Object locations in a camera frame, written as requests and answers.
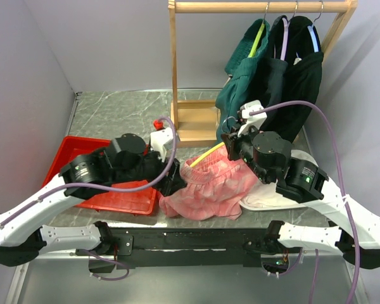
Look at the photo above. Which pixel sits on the red plastic tray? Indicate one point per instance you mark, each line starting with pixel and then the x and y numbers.
pixel 138 203

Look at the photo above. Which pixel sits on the wooden clothes rack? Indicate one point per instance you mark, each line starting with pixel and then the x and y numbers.
pixel 196 120

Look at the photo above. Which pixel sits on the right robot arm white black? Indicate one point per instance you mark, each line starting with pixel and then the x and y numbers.
pixel 355 233

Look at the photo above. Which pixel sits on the yellow clothes hanger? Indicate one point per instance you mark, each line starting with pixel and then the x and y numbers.
pixel 224 128

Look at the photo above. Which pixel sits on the teal green shorts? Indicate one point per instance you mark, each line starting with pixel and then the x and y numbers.
pixel 240 69

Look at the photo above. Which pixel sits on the white cloth basket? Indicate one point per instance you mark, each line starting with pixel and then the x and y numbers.
pixel 263 197

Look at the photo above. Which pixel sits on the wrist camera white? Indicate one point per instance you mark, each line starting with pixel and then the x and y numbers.
pixel 161 139
pixel 249 120

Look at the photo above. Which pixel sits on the lilac hanger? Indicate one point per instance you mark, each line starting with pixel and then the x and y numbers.
pixel 284 39

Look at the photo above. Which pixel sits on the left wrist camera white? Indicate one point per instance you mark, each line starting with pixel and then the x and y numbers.
pixel 161 139

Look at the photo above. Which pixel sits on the dark grey shorts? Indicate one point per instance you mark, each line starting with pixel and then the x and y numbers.
pixel 268 77

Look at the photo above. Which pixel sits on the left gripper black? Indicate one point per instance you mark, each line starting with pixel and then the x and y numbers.
pixel 173 181

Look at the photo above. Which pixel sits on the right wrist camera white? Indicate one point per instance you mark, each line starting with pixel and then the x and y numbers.
pixel 249 120

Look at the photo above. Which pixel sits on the pink patterned shorts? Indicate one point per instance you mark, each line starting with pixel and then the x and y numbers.
pixel 215 186

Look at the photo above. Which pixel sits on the lime green hanger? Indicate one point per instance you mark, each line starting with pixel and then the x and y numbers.
pixel 257 40

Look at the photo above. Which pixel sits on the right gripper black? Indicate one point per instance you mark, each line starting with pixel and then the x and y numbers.
pixel 232 140

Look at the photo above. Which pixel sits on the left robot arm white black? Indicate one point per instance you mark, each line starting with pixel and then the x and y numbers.
pixel 24 234

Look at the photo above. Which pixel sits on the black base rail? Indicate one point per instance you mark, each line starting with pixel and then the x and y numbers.
pixel 164 247

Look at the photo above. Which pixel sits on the black shorts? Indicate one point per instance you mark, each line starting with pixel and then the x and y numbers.
pixel 301 81

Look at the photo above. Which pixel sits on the light blue hanger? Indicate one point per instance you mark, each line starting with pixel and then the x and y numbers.
pixel 315 43

